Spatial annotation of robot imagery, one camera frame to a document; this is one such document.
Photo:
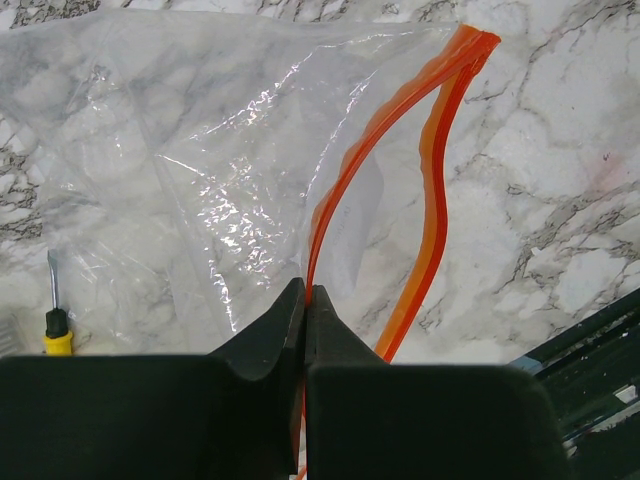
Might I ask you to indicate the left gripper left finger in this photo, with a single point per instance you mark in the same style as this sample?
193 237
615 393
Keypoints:
233 413

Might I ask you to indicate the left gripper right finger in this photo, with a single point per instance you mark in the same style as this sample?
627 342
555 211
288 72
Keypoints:
366 419

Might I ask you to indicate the clear zip top bag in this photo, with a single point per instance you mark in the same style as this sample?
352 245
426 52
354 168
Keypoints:
199 162

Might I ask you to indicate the clear screw box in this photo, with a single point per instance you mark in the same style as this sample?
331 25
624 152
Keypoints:
10 340

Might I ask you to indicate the black mounting rail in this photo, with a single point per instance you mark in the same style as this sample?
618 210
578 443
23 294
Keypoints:
591 374

